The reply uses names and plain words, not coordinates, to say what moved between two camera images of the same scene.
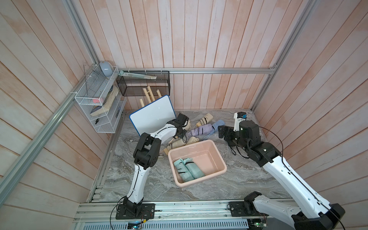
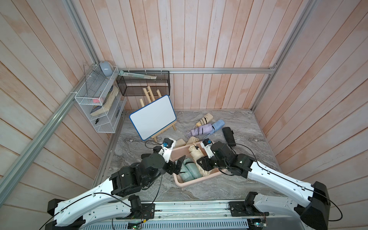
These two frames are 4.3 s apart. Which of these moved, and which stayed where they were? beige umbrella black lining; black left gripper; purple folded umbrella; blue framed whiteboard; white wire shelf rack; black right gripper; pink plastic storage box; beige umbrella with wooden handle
Moved: black right gripper; beige umbrella with wooden handle; black left gripper
Stayed: purple folded umbrella; beige umbrella black lining; white wire shelf rack; pink plastic storage box; blue framed whiteboard
